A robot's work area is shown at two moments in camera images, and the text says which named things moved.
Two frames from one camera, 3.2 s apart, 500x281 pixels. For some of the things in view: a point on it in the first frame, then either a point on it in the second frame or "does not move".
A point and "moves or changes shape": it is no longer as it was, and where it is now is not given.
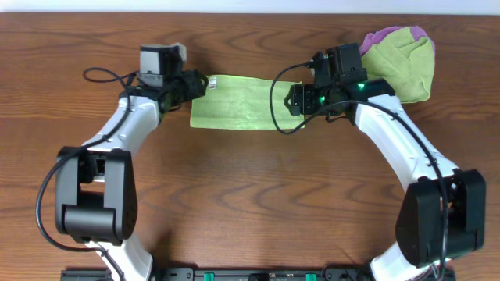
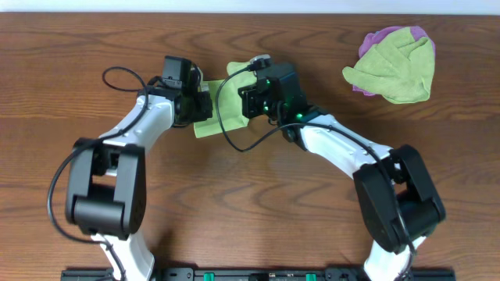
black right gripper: [301, 98] to [247, 95]
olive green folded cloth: [406, 63] does not move
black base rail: [250, 274] does not move
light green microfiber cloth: [235, 102] moves or changes shape
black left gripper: [193, 86] to [204, 105]
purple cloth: [372, 37] does not move
